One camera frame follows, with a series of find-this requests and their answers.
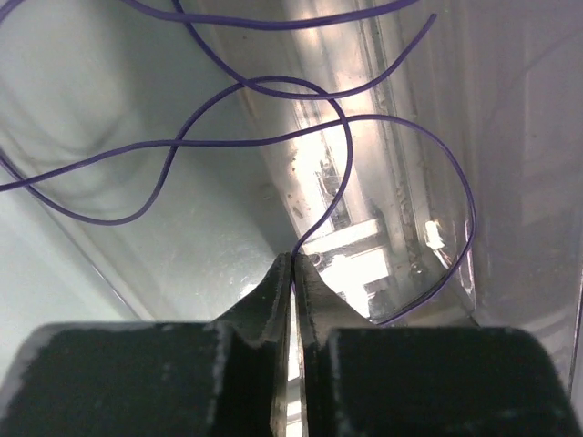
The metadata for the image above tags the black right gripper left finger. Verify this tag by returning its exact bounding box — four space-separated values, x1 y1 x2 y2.
1 254 292 436

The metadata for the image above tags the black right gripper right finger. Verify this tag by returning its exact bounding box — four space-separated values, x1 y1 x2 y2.
293 255 577 436

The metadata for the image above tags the thin purple wire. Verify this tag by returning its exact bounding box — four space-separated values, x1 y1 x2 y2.
0 0 478 327

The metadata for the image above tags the clear plastic bin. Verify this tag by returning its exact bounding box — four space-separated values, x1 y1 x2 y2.
1 1 582 436

